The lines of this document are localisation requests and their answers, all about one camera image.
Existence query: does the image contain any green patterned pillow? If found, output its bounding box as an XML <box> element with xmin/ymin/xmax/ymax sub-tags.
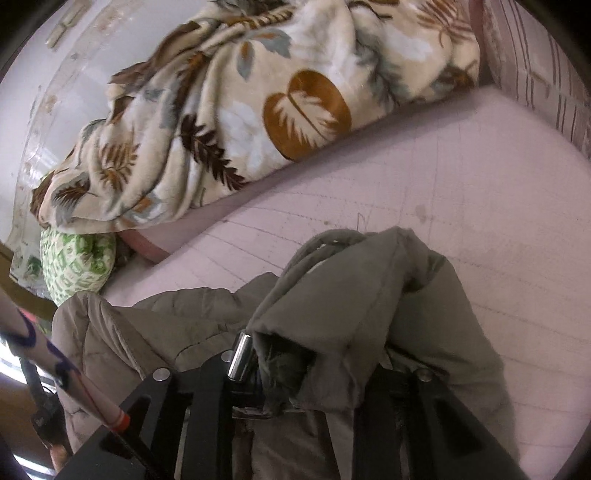
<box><xmin>39</xmin><ymin>231</ymin><xmax>117</xmax><ymax>306</ymax></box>

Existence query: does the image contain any grey quilted hooded jacket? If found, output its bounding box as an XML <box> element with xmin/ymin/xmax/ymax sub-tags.
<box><xmin>51</xmin><ymin>226</ymin><xmax>518</xmax><ymax>480</ymax></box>

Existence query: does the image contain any pink striped padded headboard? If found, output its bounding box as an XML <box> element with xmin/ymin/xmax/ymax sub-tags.
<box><xmin>480</xmin><ymin>0</ymin><xmax>591</xmax><ymax>160</ymax></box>

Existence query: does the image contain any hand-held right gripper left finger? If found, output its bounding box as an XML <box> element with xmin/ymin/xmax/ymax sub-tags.
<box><xmin>55</xmin><ymin>348</ymin><xmax>264</xmax><ymax>480</ymax></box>

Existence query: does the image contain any leaf print fleece blanket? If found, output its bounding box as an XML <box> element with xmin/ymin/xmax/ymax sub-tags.
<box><xmin>30</xmin><ymin>0</ymin><xmax>481</xmax><ymax>232</ymax></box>

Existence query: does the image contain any floral white green bag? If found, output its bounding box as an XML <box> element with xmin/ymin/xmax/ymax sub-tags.
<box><xmin>8</xmin><ymin>222</ymin><xmax>47</xmax><ymax>284</ymax></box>

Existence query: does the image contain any person's left hand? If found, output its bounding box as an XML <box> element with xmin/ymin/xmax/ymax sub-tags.
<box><xmin>48</xmin><ymin>443</ymin><xmax>75</xmax><ymax>476</ymax></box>

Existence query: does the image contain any pink bed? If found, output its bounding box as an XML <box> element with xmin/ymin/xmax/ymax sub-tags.
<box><xmin>104</xmin><ymin>85</ymin><xmax>591</xmax><ymax>480</ymax></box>

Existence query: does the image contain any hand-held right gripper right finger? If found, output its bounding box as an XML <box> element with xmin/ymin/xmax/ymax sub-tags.
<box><xmin>353</xmin><ymin>367</ymin><xmax>527</xmax><ymax>480</ymax></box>

